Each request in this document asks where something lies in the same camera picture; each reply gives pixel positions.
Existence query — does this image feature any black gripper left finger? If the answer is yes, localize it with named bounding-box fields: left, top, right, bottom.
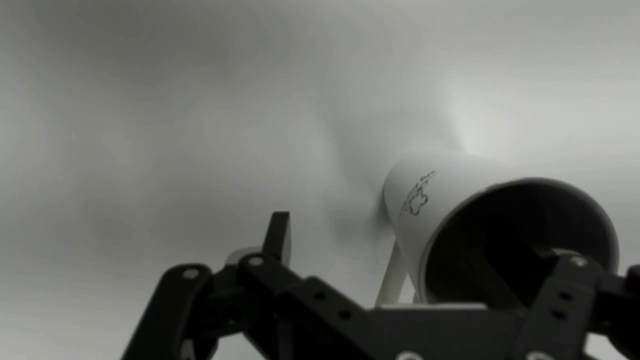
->
left=121, top=210, right=416, bottom=360

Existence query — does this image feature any white paper cup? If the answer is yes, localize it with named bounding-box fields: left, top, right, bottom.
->
left=375, top=148, right=622, bottom=313

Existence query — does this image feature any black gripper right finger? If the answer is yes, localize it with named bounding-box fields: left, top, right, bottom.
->
left=497, top=247, right=640, bottom=360

